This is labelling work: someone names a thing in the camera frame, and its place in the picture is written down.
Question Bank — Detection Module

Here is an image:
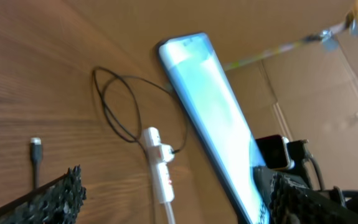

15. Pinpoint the white charger adapter plug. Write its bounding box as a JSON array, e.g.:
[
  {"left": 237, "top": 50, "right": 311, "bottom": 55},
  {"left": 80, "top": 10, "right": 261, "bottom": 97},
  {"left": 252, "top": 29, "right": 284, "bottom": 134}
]
[{"left": 155, "top": 144, "right": 174, "bottom": 163}]

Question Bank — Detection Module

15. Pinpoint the white power strip cord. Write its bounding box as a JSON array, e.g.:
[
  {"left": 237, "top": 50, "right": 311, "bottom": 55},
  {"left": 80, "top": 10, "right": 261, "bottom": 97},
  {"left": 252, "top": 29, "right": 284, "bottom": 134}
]
[{"left": 163, "top": 201, "right": 177, "bottom": 224}]

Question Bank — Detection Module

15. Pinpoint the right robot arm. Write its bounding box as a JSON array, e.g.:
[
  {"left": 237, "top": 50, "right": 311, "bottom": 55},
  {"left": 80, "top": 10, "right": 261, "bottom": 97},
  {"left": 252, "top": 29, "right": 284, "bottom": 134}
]
[{"left": 285, "top": 140, "right": 358, "bottom": 214}]

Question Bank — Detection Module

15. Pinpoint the blue Galaxy smartphone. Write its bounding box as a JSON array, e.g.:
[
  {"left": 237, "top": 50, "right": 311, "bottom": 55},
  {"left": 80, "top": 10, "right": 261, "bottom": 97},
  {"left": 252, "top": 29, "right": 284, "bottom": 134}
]
[{"left": 156, "top": 32, "right": 270, "bottom": 223}]

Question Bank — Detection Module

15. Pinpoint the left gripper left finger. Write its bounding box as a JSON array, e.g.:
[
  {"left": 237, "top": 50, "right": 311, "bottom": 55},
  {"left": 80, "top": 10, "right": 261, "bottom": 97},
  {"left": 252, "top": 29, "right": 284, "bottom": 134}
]
[{"left": 0, "top": 166, "right": 87, "bottom": 224}]

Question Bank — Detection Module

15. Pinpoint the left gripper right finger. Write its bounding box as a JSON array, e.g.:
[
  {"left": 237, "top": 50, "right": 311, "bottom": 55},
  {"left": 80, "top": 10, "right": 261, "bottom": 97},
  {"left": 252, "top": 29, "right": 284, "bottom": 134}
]
[{"left": 253, "top": 166, "right": 358, "bottom": 224}]

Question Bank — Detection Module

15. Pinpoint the white power strip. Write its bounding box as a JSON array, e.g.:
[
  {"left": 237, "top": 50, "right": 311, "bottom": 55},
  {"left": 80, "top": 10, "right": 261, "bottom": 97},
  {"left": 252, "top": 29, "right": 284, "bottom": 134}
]
[{"left": 143, "top": 127, "right": 174, "bottom": 203}]

